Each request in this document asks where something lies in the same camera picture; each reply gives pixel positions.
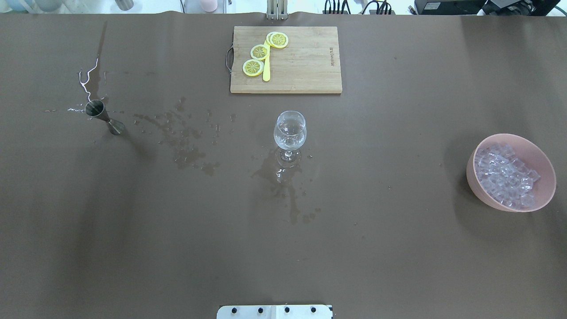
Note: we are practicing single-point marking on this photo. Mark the steel double jigger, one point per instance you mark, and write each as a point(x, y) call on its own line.
point(97, 109)

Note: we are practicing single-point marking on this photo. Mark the clear wine glass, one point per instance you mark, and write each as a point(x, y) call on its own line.
point(290, 134)

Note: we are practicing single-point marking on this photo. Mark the clear ice cubes pile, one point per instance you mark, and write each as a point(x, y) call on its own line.
point(505, 177)

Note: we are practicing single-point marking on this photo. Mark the yellow plastic knife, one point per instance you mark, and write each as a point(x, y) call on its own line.
point(266, 76)

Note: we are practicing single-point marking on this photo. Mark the wooden cutting board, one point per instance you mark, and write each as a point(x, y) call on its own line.
point(309, 64)

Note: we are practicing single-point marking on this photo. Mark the lemon slice middle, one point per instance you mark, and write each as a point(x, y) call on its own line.
point(260, 52)

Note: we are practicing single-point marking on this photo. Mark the pink bowl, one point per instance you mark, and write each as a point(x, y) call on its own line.
point(531, 155)

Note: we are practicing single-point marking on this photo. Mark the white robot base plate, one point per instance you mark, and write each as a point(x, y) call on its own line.
point(284, 311)

